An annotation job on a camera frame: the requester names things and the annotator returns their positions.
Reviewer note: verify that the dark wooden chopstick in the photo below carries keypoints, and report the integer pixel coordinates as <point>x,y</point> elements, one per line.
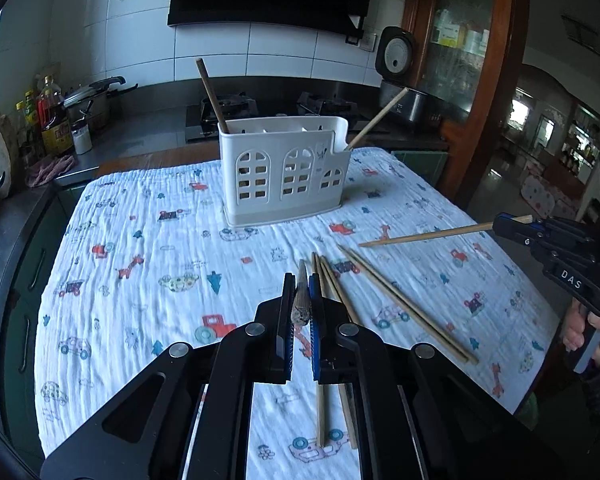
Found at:
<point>211,92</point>
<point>301,305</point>

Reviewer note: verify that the person's right hand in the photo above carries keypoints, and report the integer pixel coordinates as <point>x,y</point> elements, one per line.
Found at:
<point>572,332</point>

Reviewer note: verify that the steel kitchen counter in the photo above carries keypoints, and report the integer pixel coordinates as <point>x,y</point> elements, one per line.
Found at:
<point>145,130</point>

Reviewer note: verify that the large cooking oil bottle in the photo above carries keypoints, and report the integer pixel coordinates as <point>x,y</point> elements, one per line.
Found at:
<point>54,125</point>

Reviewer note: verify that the white printed cloth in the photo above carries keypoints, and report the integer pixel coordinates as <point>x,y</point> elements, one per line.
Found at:
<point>155,260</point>

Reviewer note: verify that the pink play mat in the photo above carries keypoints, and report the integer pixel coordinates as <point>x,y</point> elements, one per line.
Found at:
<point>542,195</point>

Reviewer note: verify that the black rice cooker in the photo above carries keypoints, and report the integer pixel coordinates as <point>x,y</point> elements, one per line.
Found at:
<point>395,60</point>

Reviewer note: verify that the light wooden chopstick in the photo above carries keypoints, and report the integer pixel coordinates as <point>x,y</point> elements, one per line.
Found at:
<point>403,305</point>
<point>412,305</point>
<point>430,235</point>
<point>380,116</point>

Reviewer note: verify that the wooden glass-door cabinet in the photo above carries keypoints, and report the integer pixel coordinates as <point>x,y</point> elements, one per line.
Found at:
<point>500,85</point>

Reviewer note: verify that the small white jar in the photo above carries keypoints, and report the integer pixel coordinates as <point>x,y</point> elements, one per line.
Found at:
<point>81,140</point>

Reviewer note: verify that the white plastic utensil holder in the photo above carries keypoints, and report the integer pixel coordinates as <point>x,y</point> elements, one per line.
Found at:
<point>277,211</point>

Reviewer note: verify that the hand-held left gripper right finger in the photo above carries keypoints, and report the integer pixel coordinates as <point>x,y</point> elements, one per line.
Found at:
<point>314,332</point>

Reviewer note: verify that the green yellow-capped bottle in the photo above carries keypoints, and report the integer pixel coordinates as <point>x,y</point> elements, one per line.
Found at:
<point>30,110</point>

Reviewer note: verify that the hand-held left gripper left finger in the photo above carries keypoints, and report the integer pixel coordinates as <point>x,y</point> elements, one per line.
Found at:
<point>285,325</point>

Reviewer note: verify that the steel pressure cooker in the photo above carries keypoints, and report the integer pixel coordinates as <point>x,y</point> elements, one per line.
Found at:
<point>92,100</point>

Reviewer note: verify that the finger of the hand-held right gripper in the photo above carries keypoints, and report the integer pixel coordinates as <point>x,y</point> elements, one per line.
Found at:
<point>525,241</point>
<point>510,222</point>

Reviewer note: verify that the black gas stove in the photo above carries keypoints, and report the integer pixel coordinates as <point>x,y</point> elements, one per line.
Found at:
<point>240,110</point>

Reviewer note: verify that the pink rag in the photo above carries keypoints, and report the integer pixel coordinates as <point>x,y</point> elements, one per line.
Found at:
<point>50,170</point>

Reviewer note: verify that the ceiling vent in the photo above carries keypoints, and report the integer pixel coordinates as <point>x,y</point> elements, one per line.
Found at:
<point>580,35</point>

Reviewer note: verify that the wall socket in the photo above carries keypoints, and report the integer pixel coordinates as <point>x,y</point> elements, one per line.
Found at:
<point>368,42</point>

